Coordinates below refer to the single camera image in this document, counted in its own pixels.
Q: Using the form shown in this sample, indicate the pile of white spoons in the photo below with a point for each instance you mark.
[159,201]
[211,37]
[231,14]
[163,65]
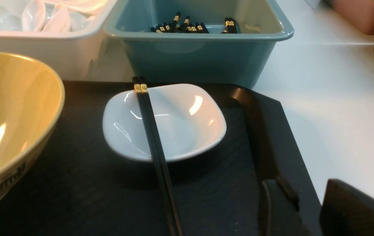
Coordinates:
[55,16]

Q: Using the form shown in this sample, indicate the blue chopstick bin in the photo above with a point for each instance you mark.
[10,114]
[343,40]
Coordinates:
[233,58]

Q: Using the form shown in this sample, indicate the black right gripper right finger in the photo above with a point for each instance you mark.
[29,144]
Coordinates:
[346,211]

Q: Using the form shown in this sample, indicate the white spoon bin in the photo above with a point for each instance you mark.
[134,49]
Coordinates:
[85,55]

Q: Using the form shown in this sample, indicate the pile of black chopsticks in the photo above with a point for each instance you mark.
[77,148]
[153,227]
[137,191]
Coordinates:
[185,25]

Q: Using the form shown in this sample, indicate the yellow noodle bowl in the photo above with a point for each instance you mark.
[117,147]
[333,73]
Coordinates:
[32,97]

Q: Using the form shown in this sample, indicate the white square sauce dish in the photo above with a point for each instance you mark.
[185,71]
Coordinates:
[188,119]

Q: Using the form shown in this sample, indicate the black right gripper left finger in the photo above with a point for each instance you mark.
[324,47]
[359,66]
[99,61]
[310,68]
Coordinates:
[279,210]

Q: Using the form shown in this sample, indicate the black chopstick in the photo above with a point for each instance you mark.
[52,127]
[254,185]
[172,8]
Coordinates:
[163,163]
[155,157]

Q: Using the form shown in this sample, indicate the pink bin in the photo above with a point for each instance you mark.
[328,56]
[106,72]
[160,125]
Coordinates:
[359,13]

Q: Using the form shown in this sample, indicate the black serving tray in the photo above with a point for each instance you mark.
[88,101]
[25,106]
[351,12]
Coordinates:
[79,187]

